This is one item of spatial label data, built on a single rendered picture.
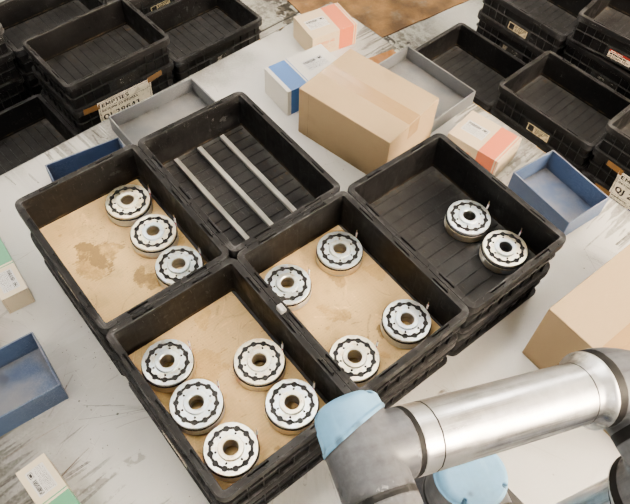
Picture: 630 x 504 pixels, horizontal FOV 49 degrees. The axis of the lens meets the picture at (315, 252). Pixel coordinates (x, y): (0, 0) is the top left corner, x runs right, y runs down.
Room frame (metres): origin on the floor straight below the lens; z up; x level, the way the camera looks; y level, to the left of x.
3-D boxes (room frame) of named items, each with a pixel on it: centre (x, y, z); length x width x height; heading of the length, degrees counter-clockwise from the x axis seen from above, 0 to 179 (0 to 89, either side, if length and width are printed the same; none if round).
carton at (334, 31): (1.80, 0.01, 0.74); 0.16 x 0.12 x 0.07; 123
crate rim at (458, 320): (0.75, -0.08, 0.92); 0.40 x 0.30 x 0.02; 41
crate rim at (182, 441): (0.55, 0.15, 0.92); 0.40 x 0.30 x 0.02; 41
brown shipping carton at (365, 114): (1.39, -0.12, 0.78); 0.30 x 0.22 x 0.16; 53
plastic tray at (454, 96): (1.57, -0.27, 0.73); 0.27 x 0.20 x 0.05; 46
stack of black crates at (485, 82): (2.15, -0.57, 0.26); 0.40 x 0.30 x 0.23; 45
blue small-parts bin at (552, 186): (1.19, -0.62, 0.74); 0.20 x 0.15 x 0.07; 37
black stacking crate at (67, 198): (0.85, 0.41, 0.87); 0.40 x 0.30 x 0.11; 41
